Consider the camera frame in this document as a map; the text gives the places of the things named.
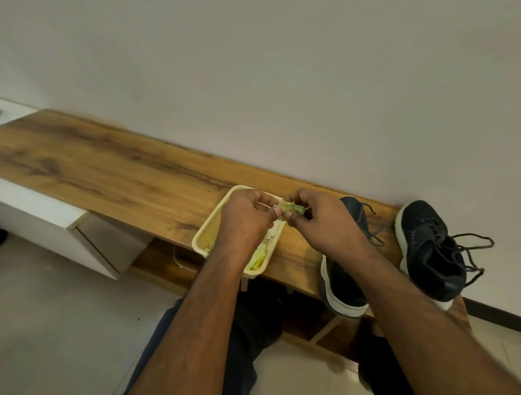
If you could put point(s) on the black sneaker with white sole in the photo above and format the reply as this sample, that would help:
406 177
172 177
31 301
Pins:
346 285
431 252

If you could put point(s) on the person's right hand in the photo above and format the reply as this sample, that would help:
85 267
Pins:
329 228

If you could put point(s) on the green vegetable piece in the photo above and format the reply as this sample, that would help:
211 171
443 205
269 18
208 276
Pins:
291 208

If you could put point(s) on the green vegetable scraps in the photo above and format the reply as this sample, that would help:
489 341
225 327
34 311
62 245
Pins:
259 259

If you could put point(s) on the person's left thumb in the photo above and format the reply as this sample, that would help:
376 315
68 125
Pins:
272 215

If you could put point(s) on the person's left forearm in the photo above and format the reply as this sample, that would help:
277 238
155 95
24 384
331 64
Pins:
195 325

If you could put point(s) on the person's right thumb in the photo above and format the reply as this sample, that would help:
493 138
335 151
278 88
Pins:
292 219

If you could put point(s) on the wooden bench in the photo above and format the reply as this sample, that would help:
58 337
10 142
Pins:
142 179

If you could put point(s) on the white cabinet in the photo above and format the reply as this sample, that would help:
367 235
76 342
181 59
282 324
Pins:
61 228

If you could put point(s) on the person's left hand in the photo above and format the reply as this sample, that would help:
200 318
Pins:
240 226

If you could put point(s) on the person's dark trousers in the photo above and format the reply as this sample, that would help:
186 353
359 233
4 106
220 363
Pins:
252 321

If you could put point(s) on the cream plastic basket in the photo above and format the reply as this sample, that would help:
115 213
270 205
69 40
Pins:
211 236

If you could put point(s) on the person's right forearm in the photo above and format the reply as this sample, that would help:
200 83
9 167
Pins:
427 325

